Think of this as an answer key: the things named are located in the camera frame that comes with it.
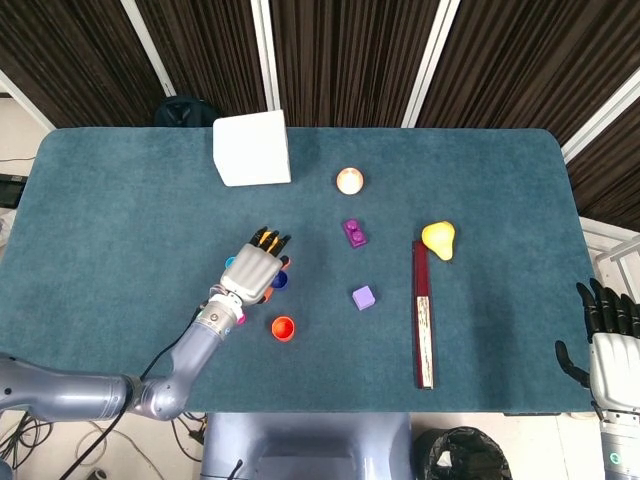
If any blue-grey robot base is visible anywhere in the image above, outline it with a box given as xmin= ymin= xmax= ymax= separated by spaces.
xmin=201 ymin=411 xmax=414 ymax=480

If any black chair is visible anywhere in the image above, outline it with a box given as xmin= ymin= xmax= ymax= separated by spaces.
xmin=153 ymin=95 xmax=215 ymax=129

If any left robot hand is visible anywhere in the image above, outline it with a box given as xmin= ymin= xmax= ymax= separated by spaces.
xmin=219 ymin=225 xmax=294 ymax=306

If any beige egg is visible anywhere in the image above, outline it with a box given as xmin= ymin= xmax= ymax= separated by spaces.
xmin=336 ymin=167 xmax=365 ymax=196

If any black floor cable bundle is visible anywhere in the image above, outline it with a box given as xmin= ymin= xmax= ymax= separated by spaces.
xmin=0 ymin=414 xmax=109 ymax=480

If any white partition post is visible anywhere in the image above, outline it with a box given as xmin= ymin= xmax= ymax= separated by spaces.
xmin=560 ymin=79 xmax=640 ymax=164
xmin=401 ymin=0 xmax=461 ymax=129
xmin=251 ymin=0 xmax=281 ymax=112
xmin=119 ymin=0 xmax=176 ymax=98
xmin=0 ymin=69 xmax=55 ymax=132

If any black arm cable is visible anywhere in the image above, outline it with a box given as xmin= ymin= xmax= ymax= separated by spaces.
xmin=58 ymin=305 xmax=202 ymax=480

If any black trash bag bin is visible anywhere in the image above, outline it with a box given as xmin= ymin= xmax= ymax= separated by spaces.
xmin=412 ymin=425 xmax=512 ymax=480

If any lavender cube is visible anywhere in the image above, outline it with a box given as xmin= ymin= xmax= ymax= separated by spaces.
xmin=351 ymin=285 xmax=378 ymax=312

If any orange plastic cup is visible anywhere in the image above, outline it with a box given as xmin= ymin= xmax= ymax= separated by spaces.
xmin=270 ymin=315 xmax=297 ymax=344

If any white metal rack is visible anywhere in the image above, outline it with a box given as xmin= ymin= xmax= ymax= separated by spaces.
xmin=579 ymin=217 xmax=640 ymax=291

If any black plug cable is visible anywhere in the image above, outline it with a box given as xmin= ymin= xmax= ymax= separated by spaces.
xmin=172 ymin=411 xmax=209 ymax=446

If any black desk device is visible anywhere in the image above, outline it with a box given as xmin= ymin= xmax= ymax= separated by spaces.
xmin=0 ymin=173 xmax=29 ymax=209

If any teal carpet table mat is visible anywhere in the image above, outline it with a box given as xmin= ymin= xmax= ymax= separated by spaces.
xmin=0 ymin=127 xmax=626 ymax=415

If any purple two-stud toy brick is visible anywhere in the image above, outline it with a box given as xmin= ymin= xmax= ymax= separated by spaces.
xmin=342 ymin=217 xmax=369 ymax=250

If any yellow toy pear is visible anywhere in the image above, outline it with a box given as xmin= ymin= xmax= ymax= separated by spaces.
xmin=420 ymin=220 xmax=457 ymax=262

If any white box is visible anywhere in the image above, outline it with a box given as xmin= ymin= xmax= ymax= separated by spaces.
xmin=212 ymin=109 xmax=293 ymax=188

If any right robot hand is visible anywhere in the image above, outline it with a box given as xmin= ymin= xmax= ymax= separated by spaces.
xmin=554 ymin=278 xmax=640 ymax=414

